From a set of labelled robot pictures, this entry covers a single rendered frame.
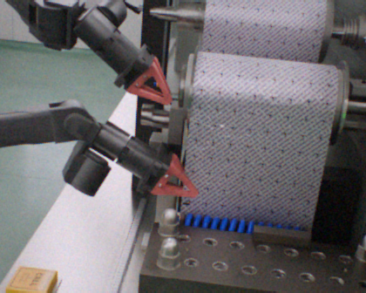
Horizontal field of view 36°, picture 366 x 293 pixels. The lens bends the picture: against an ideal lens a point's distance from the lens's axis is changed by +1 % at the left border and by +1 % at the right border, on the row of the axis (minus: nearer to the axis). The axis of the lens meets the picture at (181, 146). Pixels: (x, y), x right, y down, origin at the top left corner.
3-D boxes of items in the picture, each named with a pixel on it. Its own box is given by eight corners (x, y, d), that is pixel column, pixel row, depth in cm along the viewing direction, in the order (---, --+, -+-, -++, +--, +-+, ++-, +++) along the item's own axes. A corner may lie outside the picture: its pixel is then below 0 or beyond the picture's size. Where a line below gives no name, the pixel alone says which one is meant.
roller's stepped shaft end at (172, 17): (151, 18, 123) (152, 3, 122) (178, 21, 122) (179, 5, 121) (148, 20, 120) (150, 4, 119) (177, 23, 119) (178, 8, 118)
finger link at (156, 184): (186, 214, 99) (139, 187, 98) (188, 196, 106) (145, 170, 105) (206, 186, 97) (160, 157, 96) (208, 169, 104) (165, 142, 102)
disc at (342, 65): (321, 127, 108) (335, 51, 103) (323, 128, 108) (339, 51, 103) (333, 159, 95) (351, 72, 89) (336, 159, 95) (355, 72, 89)
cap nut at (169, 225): (159, 225, 98) (161, 201, 96) (179, 228, 98) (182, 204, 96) (156, 235, 94) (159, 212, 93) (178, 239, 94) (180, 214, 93)
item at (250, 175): (179, 218, 103) (189, 122, 96) (309, 235, 102) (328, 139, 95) (179, 220, 103) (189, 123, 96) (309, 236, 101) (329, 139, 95)
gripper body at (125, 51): (120, 91, 96) (87, 60, 94) (128, 75, 105) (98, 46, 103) (146, 64, 94) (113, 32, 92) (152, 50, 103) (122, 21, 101)
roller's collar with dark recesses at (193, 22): (178, 27, 125) (180, -3, 122) (206, 30, 124) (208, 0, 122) (175, 32, 119) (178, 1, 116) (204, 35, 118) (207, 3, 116)
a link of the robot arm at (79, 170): (71, 111, 91) (67, 101, 99) (34, 171, 91) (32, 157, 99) (134, 146, 95) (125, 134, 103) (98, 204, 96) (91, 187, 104)
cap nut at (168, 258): (158, 255, 89) (160, 230, 87) (181, 258, 89) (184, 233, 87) (155, 269, 85) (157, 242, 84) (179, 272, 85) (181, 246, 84)
